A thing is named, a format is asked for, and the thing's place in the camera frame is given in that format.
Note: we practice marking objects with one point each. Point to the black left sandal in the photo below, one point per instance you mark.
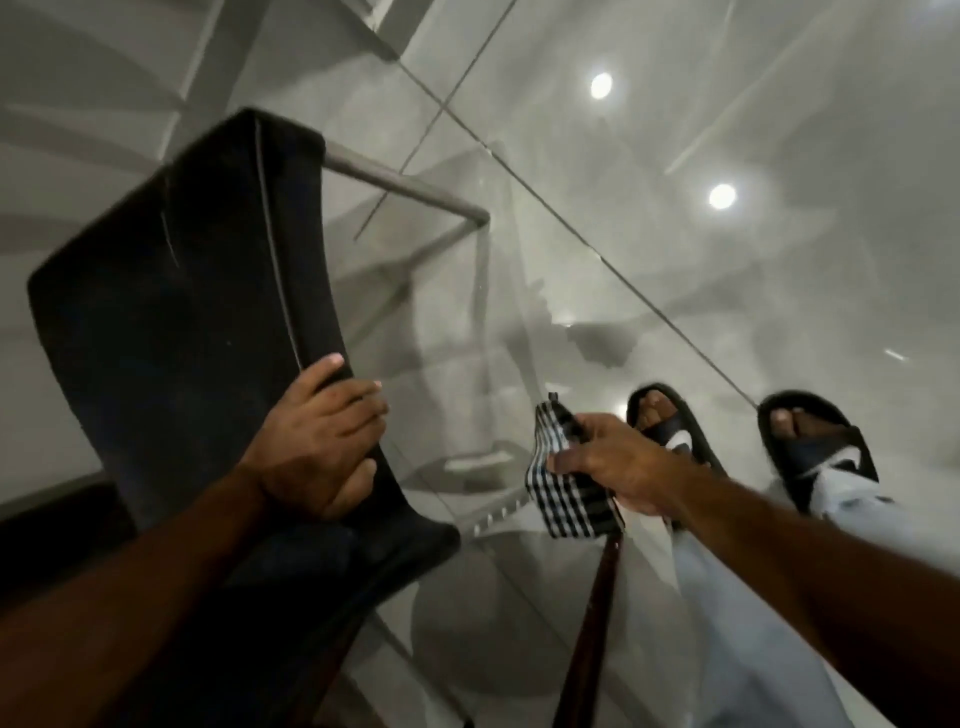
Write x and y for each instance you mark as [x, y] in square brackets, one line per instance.
[671, 431]

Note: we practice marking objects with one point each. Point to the person's left hand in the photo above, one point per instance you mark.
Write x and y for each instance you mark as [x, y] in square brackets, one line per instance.
[315, 442]

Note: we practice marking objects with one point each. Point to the person's right forearm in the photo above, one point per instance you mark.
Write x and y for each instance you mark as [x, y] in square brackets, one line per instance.
[840, 585]

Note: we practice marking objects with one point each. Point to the black right sandal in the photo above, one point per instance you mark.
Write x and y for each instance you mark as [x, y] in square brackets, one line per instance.
[821, 454]

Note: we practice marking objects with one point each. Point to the person's right hand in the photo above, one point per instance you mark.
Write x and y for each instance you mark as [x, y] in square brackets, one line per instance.
[622, 465]

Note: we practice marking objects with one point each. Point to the black white checkered cloth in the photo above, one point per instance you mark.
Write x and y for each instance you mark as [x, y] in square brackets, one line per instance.
[570, 502]

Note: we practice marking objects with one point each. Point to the person's left forearm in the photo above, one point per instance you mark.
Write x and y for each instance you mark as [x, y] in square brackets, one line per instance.
[127, 615]

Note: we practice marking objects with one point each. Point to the black sandal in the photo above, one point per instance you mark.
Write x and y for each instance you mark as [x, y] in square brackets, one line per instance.
[671, 431]
[821, 454]

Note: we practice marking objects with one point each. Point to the black upholstered chair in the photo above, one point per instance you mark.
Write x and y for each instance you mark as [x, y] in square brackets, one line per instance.
[187, 300]

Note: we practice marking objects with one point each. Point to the light grey pants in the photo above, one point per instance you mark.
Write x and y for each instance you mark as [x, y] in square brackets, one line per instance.
[750, 660]

